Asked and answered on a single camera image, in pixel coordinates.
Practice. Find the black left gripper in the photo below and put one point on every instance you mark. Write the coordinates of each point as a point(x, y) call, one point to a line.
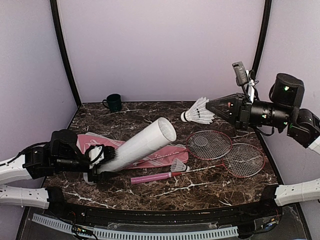
point(103, 175)

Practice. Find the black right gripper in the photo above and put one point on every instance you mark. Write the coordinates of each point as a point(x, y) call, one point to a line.
point(240, 106)

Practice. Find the white shuttlecock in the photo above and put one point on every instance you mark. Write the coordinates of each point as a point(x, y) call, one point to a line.
point(198, 113)
point(178, 166)

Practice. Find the white shuttlecock tube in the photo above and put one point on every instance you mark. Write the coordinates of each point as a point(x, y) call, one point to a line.
point(152, 138)

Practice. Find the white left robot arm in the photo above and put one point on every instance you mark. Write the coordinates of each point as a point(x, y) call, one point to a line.
point(60, 154)

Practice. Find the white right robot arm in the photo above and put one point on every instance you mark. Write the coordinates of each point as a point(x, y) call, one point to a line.
point(282, 112)

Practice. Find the red racket pink grip upper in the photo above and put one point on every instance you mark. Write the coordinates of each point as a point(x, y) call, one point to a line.
point(219, 144)

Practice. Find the red racket pink grip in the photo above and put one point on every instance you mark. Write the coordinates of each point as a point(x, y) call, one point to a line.
point(242, 161)
point(219, 144)

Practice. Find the clear plastic tube cap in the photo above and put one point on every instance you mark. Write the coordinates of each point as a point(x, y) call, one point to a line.
point(200, 141)

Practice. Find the red racket pink grip lower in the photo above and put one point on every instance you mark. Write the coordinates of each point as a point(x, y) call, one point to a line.
point(242, 161)

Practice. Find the dark green mug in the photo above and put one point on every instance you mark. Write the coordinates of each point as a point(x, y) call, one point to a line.
point(113, 102)

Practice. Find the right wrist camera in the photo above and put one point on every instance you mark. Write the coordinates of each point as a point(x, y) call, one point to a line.
point(240, 73)

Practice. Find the right black frame post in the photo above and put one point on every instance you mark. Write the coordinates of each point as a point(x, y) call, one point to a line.
point(262, 36)

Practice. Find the black frame post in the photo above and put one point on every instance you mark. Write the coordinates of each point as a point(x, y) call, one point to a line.
point(63, 51)
point(262, 36)

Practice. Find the left black frame post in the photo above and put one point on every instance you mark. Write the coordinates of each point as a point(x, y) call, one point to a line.
point(63, 51)

